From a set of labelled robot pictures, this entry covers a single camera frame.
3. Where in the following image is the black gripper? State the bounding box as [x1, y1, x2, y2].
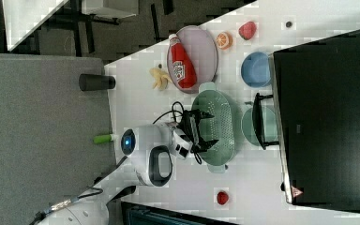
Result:
[179, 110, 218, 153]

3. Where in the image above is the mint green plastic strainer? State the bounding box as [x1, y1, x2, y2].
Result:
[191, 82, 236, 173]

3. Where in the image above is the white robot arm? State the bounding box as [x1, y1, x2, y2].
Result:
[30, 110, 217, 225]

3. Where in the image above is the red plush ketchup bottle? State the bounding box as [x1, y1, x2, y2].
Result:
[169, 34, 197, 88]

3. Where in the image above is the yellow plush banana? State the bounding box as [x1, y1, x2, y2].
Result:
[149, 67, 172, 91]

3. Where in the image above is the mint green plastic cup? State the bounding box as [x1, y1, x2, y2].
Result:
[241, 101, 278, 146]

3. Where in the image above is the small red tomato toy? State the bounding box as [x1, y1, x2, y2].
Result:
[217, 190, 229, 205]

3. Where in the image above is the grey round plate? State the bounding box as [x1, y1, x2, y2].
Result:
[167, 25, 218, 94]

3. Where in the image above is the blue plastic cup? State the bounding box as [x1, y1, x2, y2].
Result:
[241, 52, 271, 88]

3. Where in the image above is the orange slice toy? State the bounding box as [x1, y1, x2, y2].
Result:
[216, 32, 233, 50]

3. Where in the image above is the red strawberry toy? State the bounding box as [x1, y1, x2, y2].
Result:
[238, 22, 257, 40]

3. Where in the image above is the black cylinder far corner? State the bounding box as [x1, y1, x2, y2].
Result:
[79, 74, 116, 91]

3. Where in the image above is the grey side table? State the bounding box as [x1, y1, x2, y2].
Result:
[0, 54, 115, 225]

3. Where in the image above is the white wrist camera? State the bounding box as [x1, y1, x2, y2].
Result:
[172, 128, 193, 159]

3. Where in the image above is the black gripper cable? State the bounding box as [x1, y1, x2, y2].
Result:
[152, 100, 203, 166]

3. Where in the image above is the green cylinder post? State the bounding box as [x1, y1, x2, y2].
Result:
[93, 134, 118, 144]

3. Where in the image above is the blue metal frame rail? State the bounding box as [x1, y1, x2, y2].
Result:
[121, 202, 236, 225]

